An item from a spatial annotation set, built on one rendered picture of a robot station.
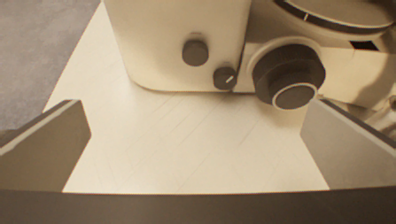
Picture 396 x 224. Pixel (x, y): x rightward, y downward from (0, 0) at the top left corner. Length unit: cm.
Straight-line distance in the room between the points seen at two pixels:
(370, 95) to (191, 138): 21
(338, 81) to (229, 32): 14
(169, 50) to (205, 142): 10
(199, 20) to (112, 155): 15
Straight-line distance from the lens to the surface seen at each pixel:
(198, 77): 22
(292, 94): 19
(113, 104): 25
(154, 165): 20
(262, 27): 23
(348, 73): 27
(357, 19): 26
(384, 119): 25
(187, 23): 18
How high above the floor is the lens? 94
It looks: 55 degrees down
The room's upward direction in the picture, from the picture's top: 4 degrees clockwise
